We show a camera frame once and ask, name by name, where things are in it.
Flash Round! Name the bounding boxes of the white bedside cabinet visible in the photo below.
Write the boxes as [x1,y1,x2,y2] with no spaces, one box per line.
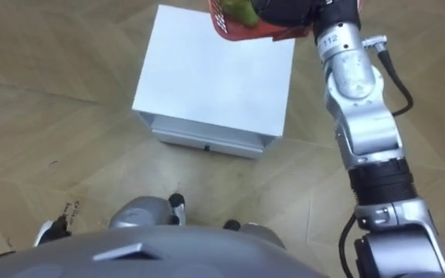
[131,3,297,161]

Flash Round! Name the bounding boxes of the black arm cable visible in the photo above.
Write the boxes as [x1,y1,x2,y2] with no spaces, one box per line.
[338,213,358,278]

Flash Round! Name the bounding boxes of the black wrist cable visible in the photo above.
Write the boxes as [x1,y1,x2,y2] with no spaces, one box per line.
[362,35,415,118]

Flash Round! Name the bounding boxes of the robot legs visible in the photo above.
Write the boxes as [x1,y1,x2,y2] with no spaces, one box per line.
[107,192,287,250]

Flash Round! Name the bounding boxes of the red plastic basket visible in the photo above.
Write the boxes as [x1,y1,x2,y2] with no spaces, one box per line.
[207,0,313,43]

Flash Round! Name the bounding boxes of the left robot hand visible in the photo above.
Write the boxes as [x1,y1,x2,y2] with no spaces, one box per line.
[32,215,73,249]

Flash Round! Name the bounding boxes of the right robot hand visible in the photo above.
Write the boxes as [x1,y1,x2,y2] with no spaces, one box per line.
[250,0,363,44]

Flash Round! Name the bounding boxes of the robot body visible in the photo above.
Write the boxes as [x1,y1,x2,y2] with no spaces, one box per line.
[0,225,328,278]

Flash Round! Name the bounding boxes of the green soft toy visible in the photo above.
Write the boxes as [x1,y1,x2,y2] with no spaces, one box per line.
[220,0,261,29]

